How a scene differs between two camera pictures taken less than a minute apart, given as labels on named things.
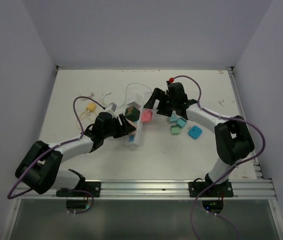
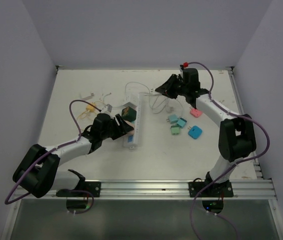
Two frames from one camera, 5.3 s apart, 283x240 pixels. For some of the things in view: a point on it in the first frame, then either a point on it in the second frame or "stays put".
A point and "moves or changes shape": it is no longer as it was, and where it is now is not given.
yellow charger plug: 91,106 stays put
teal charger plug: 181,122 stays put
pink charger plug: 146,115 moves or changes shape
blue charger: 194,132 stays put
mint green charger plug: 175,130 stays put
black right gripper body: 166,104 -> 176,87
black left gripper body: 116,130 stays put
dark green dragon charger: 132,113 moves or changes shape
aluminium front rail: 261,189 stays put
